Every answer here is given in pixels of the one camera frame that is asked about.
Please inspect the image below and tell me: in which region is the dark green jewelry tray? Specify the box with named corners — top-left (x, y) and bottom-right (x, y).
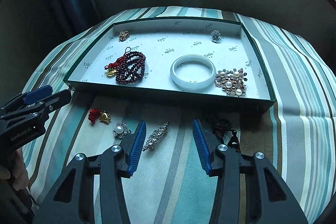
top-left (64, 16), bottom-right (276, 113)

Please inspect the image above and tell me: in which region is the striped teal tablecloth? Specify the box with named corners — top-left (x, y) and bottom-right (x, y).
top-left (23, 6), bottom-right (335, 223)

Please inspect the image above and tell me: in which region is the pearl flower brooch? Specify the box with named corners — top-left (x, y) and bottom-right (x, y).
top-left (112, 122), bottom-right (131, 139)

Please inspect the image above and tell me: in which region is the pearl silver ring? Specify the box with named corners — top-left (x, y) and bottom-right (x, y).
top-left (210, 29), bottom-right (223, 44)

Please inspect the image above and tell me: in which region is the crystal bar brooch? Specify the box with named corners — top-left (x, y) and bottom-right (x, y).
top-left (142, 121), bottom-right (170, 152)

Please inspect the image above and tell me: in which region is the dark red bead bracelet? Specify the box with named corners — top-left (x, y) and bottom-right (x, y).
top-left (115, 50), bottom-right (146, 85)

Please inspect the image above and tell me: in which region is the person's left hand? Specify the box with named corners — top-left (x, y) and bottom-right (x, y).
top-left (1, 148), bottom-right (29, 191)

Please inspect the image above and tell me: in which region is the white jade bangle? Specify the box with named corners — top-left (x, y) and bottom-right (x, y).
top-left (170, 54), bottom-right (216, 92)

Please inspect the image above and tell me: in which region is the pearl cluster brooch with chain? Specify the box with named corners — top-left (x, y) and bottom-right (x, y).
top-left (214, 68), bottom-right (248, 97)

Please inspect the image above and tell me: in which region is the black cord bead pendant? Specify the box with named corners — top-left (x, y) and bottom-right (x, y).
top-left (212, 118), bottom-right (241, 153)

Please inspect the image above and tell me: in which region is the red knot gold lock charm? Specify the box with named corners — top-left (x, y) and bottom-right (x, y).
top-left (104, 47), bottom-right (131, 77)

